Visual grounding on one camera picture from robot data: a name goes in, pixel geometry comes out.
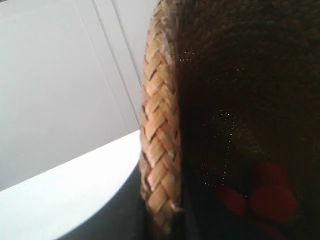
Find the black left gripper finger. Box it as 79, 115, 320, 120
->
60, 166, 146, 240

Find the brown woven wicker basket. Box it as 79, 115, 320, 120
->
139, 0, 320, 240

